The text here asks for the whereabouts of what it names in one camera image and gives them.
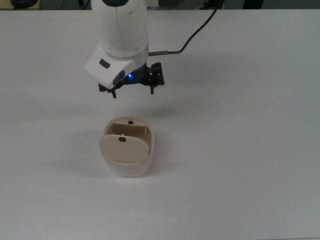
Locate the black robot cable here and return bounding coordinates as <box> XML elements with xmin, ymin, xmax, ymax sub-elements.
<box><xmin>149</xmin><ymin>0</ymin><xmax>226</xmax><ymax>56</ymax></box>

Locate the small cream trash can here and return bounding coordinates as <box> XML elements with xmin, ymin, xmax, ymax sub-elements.
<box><xmin>99</xmin><ymin>116</ymin><xmax>157</xmax><ymax>179</ymax></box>

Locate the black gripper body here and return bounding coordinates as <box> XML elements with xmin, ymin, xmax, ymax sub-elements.
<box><xmin>116</xmin><ymin>63</ymin><xmax>151</xmax><ymax>89</ymax></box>

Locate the cream trash can lid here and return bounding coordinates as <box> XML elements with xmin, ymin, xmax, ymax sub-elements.
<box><xmin>99</xmin><ymin>134</ymin><xmax>151</xmax><ymax>165</ymax></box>

